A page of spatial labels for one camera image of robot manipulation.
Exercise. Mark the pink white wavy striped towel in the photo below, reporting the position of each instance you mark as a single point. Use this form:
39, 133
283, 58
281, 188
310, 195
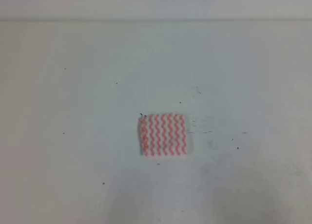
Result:
165, 135

